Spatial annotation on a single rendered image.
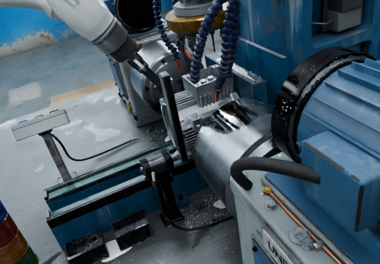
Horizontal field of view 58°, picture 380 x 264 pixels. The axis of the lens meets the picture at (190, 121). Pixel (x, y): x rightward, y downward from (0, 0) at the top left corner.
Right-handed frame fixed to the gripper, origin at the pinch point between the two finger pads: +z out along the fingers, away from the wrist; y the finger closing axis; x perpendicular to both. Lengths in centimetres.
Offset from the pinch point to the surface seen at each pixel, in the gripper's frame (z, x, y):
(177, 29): -14.9, -13.1, -9.7
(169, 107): -7.3, 2.3, -20.8
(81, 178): 0.4, 38.1, 0.1
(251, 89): 8.0, -16.2, -19.5
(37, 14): 31, 67, 549
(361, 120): -18, -13, -68
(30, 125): -16.6, 38.5, 17.8
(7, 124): -4, 70, 86
